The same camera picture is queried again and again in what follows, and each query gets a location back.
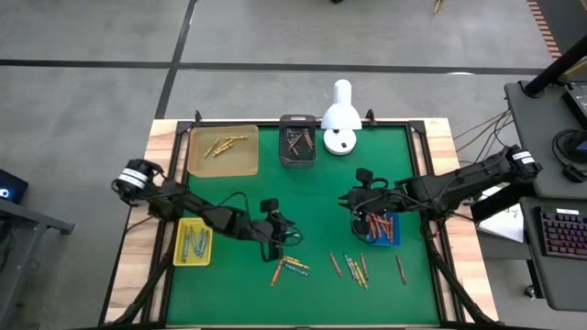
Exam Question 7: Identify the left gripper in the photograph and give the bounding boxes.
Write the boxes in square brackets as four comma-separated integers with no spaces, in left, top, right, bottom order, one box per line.
[249,213,304,262]

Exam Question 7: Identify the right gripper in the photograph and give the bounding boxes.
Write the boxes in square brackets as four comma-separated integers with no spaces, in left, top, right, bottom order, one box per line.
[338,185,407,235]

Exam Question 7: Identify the grey translucent bin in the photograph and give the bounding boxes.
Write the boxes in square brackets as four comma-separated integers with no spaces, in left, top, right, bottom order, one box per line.
[278,114,317,170]

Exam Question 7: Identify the blue plastic basket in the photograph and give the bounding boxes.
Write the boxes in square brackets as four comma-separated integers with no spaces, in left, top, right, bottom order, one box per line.
[365,211,403,249]

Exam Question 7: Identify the white desk lamp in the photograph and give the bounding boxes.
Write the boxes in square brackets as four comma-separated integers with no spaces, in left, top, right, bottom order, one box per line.
[319,79,363,157]

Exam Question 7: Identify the orange translucent bin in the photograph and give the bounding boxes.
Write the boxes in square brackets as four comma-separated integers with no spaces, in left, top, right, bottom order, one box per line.
[187,125,260,179]

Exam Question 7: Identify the yellow plastic basket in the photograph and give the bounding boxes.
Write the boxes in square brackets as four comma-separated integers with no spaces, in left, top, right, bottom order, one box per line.
[172,217,216,268]

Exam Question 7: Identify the black rig leg strut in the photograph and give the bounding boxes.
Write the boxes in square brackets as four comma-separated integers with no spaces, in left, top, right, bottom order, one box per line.
[424,214,499,327]
[103,214,181,327]

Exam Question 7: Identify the black desk beam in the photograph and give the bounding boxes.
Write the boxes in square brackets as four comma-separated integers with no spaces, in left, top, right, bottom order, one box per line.
[470,181,536,224]

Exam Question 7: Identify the white paper sheet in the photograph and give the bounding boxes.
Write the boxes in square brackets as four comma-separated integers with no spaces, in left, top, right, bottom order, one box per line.
[475,201,527,244]

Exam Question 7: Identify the grey keyboard desk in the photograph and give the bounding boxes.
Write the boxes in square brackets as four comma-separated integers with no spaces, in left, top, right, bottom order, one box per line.
[519,195,587,313]

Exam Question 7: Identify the backlit keyboard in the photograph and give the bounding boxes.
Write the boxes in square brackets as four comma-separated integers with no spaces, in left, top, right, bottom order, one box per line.
[539,206,587,260]

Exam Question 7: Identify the black headphones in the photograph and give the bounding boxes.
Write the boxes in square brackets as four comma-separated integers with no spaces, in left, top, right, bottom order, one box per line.
[551,128,587,184]

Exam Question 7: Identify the black pole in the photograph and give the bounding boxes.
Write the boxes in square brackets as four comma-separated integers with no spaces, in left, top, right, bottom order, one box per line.
[522,34,587,98]

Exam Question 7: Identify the black tablet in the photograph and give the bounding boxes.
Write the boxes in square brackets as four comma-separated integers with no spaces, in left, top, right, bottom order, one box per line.
[561,83,587,130]

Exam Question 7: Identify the black device blue light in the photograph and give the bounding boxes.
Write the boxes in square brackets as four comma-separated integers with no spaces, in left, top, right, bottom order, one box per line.
[0,168,29,205]

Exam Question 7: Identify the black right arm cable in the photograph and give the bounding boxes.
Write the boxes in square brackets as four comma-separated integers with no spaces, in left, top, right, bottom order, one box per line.
[349,195,376,243]

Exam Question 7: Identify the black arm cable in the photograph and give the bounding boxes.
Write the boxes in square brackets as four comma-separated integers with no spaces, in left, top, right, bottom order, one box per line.
[349,195,376,243]
[214,191,305,247]

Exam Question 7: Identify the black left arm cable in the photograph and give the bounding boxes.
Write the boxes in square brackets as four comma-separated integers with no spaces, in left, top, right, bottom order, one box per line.
[214,191,305,247]

